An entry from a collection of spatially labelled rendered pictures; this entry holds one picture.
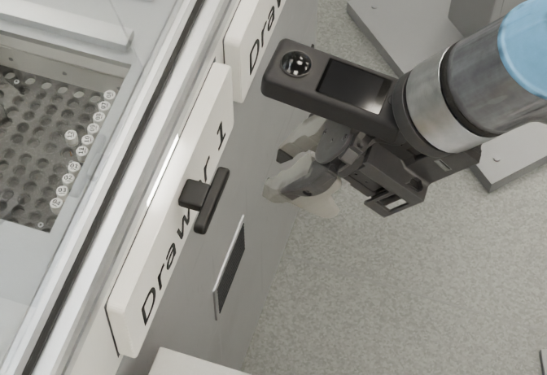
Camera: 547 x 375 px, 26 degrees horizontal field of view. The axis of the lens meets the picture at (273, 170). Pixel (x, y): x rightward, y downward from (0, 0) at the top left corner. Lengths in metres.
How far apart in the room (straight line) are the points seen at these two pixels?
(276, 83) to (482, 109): 0.17
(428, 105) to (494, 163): 1.37
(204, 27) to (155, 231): 0.20
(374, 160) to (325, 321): 1.16
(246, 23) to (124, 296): 0.33
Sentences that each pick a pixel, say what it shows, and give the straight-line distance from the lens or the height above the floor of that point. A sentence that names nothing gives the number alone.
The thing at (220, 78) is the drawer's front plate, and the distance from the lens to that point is 1.19.
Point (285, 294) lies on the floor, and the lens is 2.09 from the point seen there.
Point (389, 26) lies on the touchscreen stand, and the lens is 2.39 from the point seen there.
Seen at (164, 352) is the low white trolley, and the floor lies 0.76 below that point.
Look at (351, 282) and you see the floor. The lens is 2.11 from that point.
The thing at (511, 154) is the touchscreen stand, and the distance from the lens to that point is 2.24.
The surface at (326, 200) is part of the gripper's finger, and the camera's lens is 1.01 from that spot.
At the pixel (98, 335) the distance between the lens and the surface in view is 1.07.
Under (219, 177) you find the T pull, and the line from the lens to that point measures 1.14.
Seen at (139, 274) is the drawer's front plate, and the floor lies 0.93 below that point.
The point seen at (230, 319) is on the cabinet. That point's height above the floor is 0.32.
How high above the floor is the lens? 1.88
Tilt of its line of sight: 58 degrees down
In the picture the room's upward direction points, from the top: straight up
